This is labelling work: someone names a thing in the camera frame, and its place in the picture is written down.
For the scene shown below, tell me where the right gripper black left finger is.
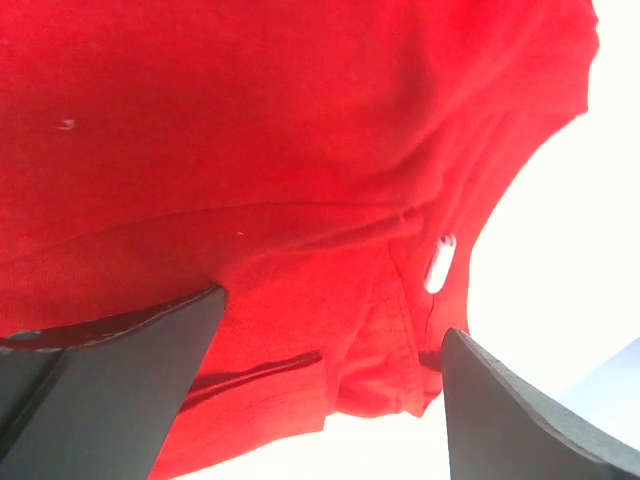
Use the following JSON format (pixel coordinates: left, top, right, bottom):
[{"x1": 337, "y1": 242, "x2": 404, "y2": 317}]
[{"x1": 1, "y1": 288, "x2": 226, "y2": 480}]

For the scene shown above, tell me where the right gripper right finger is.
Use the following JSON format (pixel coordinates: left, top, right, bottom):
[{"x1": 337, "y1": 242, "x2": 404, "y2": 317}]
[{"x1": 442, "y1": 328, "x2": 639, "y2": 480}]

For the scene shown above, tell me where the red t shirt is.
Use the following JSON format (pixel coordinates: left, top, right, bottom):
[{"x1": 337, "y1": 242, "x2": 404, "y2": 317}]
[{"x1": 1, "y1": 1, "x2": 599, "y2": 479}]

